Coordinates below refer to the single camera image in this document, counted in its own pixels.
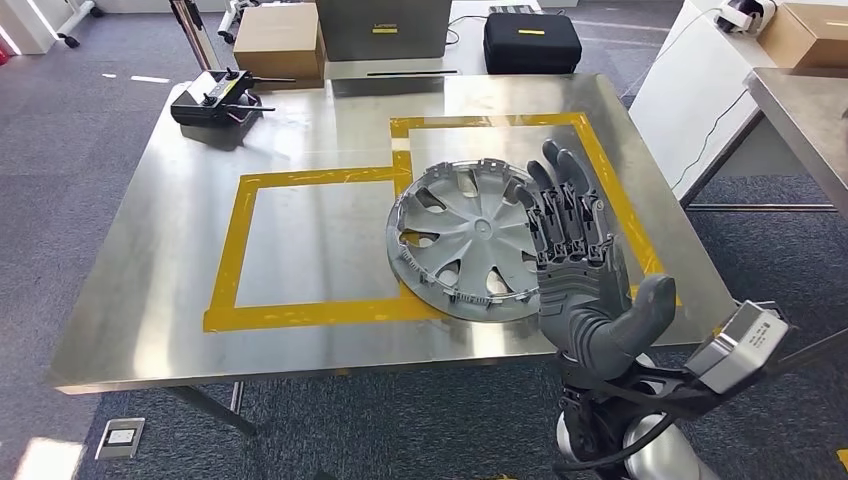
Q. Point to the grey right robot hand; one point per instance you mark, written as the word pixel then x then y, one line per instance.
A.
pixel 583 305

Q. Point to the grey plastic wheel hubcap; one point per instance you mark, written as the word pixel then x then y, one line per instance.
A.
pixel 464 238

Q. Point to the steel workbench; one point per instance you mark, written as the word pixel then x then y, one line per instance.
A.
pixel 132 265

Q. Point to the white board panel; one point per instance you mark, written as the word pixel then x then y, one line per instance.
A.
pixel 696 93

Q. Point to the black carrying case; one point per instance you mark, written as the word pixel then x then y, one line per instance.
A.
pixel 530 46

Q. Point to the steel table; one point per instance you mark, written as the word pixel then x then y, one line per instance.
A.
pixel 808 112

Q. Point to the white device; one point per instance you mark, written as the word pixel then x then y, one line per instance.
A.
pixel 742 14

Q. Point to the brown cardboard box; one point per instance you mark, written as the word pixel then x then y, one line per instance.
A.
pixel 278 40
pixel 808 33

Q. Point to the black remote controller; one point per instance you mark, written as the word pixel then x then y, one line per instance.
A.
pixel 212 99

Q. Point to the metal floor socket plate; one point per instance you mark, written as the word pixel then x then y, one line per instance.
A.
pixel 120 437

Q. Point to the white rolling stand leg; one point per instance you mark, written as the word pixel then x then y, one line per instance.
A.
pixel 73 26

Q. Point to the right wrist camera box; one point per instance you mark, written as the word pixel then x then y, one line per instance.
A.
pixel 742 344

